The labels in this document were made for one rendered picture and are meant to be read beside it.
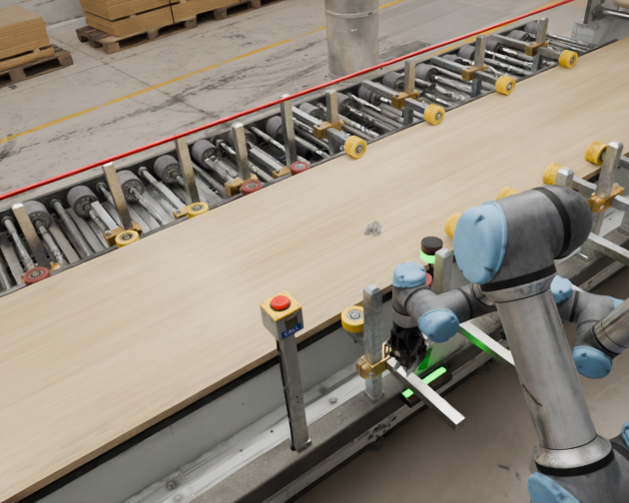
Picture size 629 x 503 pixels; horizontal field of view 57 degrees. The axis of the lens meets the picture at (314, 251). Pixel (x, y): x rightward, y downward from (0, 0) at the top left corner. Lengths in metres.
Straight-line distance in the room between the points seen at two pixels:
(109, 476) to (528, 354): 1.14
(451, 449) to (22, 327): 1.64
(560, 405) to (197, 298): 1.18
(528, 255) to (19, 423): 1.30
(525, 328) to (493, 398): 1.77
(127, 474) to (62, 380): 0.31
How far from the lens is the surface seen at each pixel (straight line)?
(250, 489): 1.63
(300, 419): 1.57
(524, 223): 0.91
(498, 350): 1.70
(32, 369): 1.82
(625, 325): 1.29
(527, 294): 0.93
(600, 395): 2.83
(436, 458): 2.49
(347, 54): 5.52
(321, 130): 2.57
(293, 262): 1.90
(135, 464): 1.71
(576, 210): 0.97
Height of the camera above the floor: 2.09
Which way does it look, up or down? 38 degrees down
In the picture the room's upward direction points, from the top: 5 degrees counter-clockwise
